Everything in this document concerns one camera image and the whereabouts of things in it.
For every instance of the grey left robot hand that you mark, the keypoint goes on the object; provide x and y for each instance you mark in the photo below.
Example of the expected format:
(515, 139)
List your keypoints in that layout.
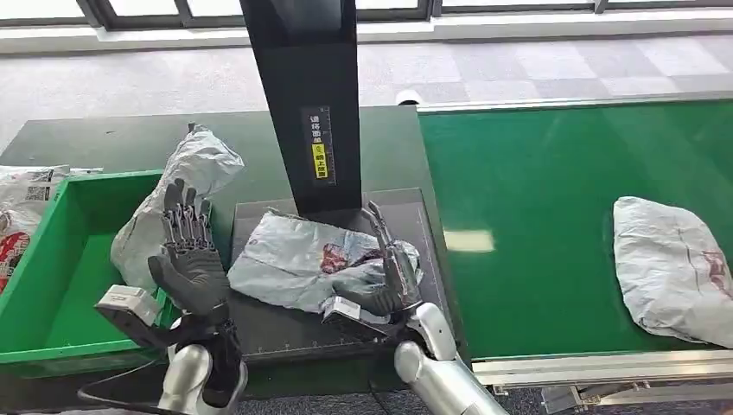
(192, 275)

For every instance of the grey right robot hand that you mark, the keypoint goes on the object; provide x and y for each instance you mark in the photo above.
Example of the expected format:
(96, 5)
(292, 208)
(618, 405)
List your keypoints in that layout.
(398, 286)

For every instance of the grey plastic mailer parcel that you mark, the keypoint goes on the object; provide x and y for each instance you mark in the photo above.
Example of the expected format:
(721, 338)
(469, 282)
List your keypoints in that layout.
(195, 166)
(286, 258)
(664, 269)

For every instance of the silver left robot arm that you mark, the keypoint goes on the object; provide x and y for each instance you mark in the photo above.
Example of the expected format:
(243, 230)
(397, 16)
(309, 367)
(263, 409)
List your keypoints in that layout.
(189, 372)

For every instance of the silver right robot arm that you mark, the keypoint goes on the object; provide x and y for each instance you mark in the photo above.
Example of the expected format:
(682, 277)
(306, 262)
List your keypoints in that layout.
(441, 378)

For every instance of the green plastic crate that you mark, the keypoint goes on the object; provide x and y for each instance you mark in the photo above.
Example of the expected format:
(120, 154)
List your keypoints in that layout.
(68, 286)

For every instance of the yellow black column label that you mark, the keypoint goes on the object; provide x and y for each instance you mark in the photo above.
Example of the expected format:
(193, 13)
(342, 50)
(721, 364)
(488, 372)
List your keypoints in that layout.
(319, 160)

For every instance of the green conveyor belt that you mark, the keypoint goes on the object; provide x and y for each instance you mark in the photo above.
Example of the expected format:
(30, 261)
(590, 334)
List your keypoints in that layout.
(544, 172)

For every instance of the white parcel with QR code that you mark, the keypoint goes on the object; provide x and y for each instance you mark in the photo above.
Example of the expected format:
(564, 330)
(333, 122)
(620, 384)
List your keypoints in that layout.
(23, 195)

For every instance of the white round roller cap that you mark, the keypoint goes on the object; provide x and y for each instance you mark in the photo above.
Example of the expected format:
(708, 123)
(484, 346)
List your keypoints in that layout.
(407, 96)

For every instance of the black scanner column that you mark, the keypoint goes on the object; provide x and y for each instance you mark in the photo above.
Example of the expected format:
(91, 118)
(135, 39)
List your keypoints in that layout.
(309, 74)

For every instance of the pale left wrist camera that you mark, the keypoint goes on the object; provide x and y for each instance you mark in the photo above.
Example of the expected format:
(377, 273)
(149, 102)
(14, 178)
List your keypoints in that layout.
(129, 300)

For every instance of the black scanner base plate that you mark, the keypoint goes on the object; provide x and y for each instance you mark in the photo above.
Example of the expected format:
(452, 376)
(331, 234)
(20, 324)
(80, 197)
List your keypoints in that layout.
(286, 332)

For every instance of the aluminium conveyor frame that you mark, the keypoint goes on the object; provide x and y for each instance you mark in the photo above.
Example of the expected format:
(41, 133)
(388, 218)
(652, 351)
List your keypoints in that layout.
(572, 369)

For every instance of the dark window frame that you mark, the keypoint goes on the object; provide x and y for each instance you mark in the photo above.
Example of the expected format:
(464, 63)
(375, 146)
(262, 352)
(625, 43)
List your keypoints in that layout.
(172, 23)

